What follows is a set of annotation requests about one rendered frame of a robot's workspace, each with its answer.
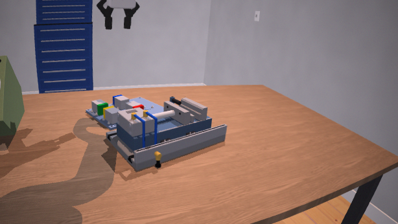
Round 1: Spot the white block with green end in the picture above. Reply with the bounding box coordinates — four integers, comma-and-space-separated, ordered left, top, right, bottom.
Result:
91, 99, 108, 115

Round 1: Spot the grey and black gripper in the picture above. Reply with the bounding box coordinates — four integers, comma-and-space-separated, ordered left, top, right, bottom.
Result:
97, 0, 139, 30

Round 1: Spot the white block with blue end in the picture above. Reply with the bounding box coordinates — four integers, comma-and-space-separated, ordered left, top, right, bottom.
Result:
113, 95, 130, 110

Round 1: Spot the white block with red end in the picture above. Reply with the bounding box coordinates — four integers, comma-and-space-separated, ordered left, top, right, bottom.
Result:
125, 101, 144, 110

